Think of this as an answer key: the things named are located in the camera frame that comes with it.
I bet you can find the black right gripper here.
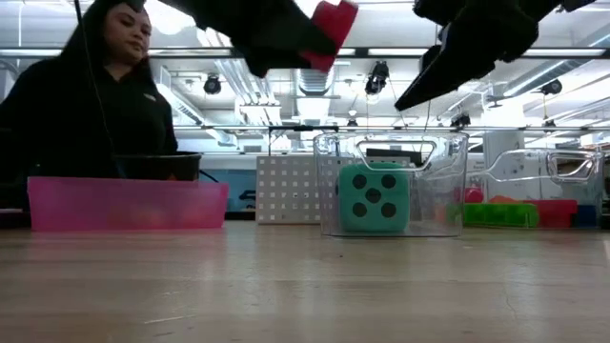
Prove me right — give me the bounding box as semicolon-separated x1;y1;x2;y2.
394;0;597;112

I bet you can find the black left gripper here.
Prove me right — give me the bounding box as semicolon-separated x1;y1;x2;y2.
156;0;338;79

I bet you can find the clear plastic bin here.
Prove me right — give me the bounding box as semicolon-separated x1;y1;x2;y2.
465;148;606;230
313;131;470;238

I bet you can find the green toy brick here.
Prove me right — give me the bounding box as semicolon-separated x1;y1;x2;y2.
446;203;471;226
469;202;540;229

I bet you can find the teal foam die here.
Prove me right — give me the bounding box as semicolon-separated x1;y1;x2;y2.
336;163;412;233

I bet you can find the blue toy brick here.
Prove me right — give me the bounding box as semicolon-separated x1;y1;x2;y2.
574;204;600;228

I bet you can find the black framed background table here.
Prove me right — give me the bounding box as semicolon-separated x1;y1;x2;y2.
173;124;339;158

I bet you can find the white perforated panel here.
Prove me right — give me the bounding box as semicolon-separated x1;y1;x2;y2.
255;155;335;225

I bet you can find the blue background panel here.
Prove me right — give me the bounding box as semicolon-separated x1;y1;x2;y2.
202;169;257;213

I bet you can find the black bucket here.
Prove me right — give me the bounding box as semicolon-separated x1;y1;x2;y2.
112;151;204;182

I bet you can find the pink translucent plastic tray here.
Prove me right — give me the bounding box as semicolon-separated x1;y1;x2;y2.
27;175;230;233

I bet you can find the person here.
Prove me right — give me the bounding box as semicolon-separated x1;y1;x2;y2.
0;0;180;211

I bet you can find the silver ventilation duct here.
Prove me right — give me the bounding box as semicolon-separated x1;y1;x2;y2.
295;69;342;96

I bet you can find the black overhead frame bar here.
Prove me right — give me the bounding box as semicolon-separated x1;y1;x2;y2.
0;46;610;59

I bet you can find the black hanging ceiling camera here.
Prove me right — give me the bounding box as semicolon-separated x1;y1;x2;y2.
364;60;391;96

